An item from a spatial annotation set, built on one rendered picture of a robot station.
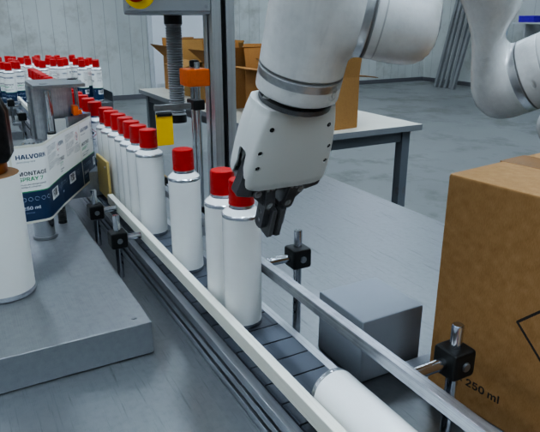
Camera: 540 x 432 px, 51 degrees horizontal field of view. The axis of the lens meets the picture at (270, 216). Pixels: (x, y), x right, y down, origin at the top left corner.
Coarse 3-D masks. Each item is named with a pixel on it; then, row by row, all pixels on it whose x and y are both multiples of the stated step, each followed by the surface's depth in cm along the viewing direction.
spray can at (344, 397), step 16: (336, 368) 59; (320, 384) 58; (336, 384) 57; (352, 384) 57; (320, 400) 58; (336, 400) 56; (352, 400) 55; (368, 400) 54; (336, 416) 55; (352, 416) 54; (368, 416) 53; (384, 416) 52
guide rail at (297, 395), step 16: (128, 224) 111; (144, 240) 102; (160, 256) 94; (176, 272) 88; (192, 288) 82; (208, 304) 77; (224, 320) 73; (240, 336) 69; (256, 352) 65; (272, 368) 62; (288, 384) 60; (304, 400) 57; (304, 416) 57; (320, 416) 55
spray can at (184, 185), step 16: (176, 160) 88; (192, 160) 89; (176, 176) 89; (192, 176) 89; (176, 192) 89; (192, 192) 89; (176, 208) 90; (192, 208) 90; (176, 224) 91; (192, 224) 91; (176, 240) 92; (192, 240) 92; (176, 256) 93; (192, 256) 93; (192, 272) 94
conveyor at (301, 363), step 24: (120, 216) 121; (168, 240) 108; (264, 312) 81; (264, 336) 75; (288, 336) 75; (288, 360) 70; (312, 360) 70; (264, 384) 65; (312, 384) 65; (288, 408) 61
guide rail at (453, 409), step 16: (272, 272) 75; (288, 288) 72; (304, 288) 70; (304, 304) 69; (320, 304) 66; (336, 320) 63; (352, 336) 61; (368, 336) 60; (368, 352) 58; (384, 352) 57; (384, 368) 56; (400, 368) 54; (416, 384) 52; (432, 384) 52; (432, 400) 51; (448, 400) 50; (448, 416) 49; (464, 416) 48
